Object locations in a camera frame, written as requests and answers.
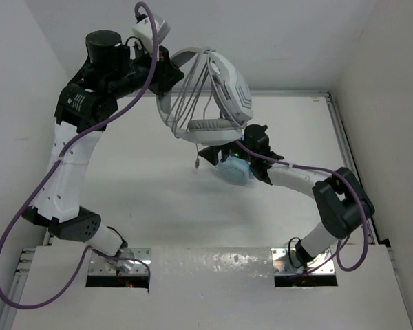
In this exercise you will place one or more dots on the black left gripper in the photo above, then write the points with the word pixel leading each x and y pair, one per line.
pixel 166 74

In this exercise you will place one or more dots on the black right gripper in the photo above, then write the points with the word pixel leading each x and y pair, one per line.
pixel 213 153

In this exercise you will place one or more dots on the white grey headphones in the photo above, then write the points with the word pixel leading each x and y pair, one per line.
pixel 229 90

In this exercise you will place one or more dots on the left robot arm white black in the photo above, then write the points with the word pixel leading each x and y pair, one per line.
pixel 80 120

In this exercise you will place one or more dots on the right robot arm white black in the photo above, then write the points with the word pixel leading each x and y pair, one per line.
pixel 342 203

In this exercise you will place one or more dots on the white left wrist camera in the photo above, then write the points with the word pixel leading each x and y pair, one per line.
pixel 143 31

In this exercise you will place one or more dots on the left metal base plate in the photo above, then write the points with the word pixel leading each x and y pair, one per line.
pixel 100 266

